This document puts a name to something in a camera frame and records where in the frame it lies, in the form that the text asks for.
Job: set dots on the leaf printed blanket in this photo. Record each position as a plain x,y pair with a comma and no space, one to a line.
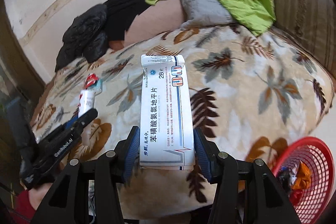
236,98

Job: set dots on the person's left forearm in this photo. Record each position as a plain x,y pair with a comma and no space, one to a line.
29,203

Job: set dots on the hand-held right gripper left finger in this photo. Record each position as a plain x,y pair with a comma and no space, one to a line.
131,151

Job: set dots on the striped sofa cushion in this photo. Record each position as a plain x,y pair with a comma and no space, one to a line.
302,24

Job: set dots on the grey quilted pillow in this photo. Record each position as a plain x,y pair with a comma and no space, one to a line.
202,6

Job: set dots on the red plastic basket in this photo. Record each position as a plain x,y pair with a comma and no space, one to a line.
315,150

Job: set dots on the black cloth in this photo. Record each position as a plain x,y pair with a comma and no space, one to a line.
123,16

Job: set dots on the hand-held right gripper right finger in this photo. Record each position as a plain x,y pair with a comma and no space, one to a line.
202,153

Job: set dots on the small white bottle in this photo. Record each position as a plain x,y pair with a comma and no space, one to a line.
86,103

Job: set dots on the pink sofa backrest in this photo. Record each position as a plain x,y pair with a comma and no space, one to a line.
157,27

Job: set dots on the red and white packet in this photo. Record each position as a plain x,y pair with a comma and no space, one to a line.
92,82

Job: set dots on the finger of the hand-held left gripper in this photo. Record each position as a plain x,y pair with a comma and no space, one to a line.
22,129
86,119

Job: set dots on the black puffer jacket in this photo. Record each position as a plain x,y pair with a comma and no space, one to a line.
81,35

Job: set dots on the long white medicine box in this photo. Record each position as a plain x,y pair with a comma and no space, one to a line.
165,113

